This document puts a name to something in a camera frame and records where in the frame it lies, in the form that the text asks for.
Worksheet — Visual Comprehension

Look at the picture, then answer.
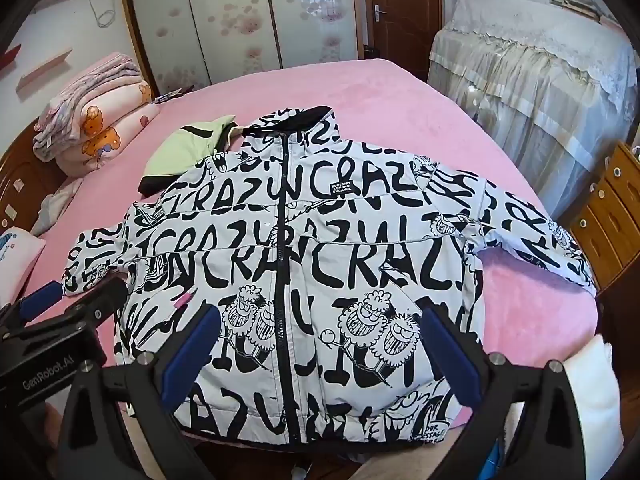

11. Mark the grey cloth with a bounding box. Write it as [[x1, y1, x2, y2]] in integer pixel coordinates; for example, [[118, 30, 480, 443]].
[[30, 177, 83, 236]]

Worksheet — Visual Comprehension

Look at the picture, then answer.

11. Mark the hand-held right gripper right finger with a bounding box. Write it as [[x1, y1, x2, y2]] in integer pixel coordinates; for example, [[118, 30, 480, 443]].
[[422, 305, 608, 480]]

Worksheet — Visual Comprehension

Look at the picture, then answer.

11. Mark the wooden headboard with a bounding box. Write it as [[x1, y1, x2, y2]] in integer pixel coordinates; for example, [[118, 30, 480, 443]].
[[0, 122, 66, 241]]

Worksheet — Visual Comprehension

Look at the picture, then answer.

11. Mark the white pillow with blue print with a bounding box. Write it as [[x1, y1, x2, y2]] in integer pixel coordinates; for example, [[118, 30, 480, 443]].
[[0, 225, 47, 306]]

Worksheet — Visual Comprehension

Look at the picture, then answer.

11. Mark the white cloth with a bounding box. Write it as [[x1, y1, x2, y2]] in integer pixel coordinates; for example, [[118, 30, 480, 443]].
[[565, 335, 626, 480]]

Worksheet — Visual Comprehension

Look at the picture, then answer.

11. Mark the green black garment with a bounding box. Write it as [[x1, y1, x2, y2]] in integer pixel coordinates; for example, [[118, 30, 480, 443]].
[[137, 115, 241, 198]]

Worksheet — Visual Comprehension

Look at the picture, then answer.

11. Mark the white black printed jacket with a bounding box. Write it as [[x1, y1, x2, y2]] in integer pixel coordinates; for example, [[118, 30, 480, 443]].
[[62, 105, 598, 448]]

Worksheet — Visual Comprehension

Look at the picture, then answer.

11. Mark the stack of books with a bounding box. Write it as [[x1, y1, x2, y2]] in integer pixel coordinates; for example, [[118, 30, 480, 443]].
[[550, 0, 621, 26]]

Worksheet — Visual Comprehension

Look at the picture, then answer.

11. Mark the beige wall shelf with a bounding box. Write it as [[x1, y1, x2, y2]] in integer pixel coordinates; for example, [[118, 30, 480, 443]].
[[15, 47, 73, 93]]

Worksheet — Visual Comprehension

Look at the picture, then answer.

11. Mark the pink bear-print folded quilt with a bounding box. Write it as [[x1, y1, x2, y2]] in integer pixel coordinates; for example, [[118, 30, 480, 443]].
[[34, 77, 160, 177]]

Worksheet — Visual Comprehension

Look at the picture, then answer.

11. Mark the floral sliding-door wardrobe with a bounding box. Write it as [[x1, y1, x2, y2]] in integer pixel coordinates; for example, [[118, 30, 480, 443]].
[[120, 0, 371, 96]]

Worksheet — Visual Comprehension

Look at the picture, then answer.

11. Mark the wooden drawer cabinet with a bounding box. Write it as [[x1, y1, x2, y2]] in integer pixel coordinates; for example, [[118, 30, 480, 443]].
[[570, 142, 640, 311]]

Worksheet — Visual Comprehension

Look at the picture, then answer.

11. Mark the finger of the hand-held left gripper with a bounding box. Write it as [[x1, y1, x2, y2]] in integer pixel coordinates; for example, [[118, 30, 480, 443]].
[[25, 276, 129, 334], [0, 280, 64, 342]]

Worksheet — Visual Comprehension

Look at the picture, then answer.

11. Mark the lilac striped folded blanket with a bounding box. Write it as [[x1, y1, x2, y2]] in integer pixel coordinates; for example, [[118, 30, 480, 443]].
[[34, 52, 143, 148]]

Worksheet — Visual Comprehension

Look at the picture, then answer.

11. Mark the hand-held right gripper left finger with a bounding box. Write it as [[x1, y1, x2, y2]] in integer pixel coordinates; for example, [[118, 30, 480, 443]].
[[50, 304, 223, 480]]

